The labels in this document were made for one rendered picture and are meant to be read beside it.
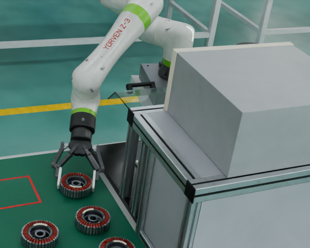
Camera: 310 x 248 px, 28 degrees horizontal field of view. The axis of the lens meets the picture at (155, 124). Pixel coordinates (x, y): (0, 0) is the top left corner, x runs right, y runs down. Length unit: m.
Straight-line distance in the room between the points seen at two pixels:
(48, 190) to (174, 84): 0.59
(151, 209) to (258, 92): 0.49
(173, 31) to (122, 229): 1.05
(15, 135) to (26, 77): 0.81
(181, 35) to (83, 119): 0.73
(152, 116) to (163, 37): 0.91
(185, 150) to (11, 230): 0.61
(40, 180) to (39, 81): 2.37
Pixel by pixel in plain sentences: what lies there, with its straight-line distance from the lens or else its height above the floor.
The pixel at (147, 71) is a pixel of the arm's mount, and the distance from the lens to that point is 2.87.
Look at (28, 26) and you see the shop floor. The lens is 5.47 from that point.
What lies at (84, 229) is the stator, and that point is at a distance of 1.96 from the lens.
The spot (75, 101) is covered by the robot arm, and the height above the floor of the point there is 0.96.
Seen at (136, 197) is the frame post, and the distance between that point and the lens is 1.99.
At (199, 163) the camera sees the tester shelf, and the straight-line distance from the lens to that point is 1.70.
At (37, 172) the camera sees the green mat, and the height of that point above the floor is 0.75.
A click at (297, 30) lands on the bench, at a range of 5.78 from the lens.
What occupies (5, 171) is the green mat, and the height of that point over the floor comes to 0.75.
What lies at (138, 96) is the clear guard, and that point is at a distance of 2.10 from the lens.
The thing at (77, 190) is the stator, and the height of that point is 0.78.
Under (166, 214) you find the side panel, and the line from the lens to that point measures 1.80.
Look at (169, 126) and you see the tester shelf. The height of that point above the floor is 1.11.
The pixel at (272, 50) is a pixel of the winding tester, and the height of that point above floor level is 1.32.
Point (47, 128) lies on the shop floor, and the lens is 3.95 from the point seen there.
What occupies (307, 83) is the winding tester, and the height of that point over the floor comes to 1.32.
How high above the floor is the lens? 2.02
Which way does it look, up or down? 29 degrees down
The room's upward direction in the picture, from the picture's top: 9 degrees clockwise
